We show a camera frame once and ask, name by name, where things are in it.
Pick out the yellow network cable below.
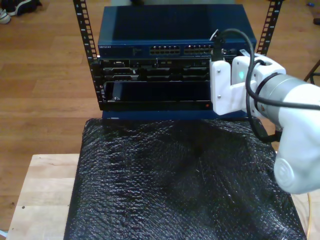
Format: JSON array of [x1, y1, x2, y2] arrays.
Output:
[[307, 192, 313, 239]]

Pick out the black rack server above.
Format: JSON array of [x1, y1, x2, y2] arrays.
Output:
[[91, 56, 236, 83]]

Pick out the black bubble mat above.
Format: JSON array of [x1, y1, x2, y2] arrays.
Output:
[[62, 116, 308, 240]]

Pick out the dark sneaker white sole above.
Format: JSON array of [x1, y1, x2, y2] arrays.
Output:
[[6, 0, 43, 17]]

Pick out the black perforated rack post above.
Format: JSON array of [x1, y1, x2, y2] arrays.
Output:
[[72, 0, 106, 111], [255, 0, 285, 58]]

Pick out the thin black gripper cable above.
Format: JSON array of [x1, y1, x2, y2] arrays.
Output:
[[246, 99, 285, 144]]

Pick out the blue network switch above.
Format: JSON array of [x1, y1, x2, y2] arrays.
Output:
[[97, 4, 258, 59]]

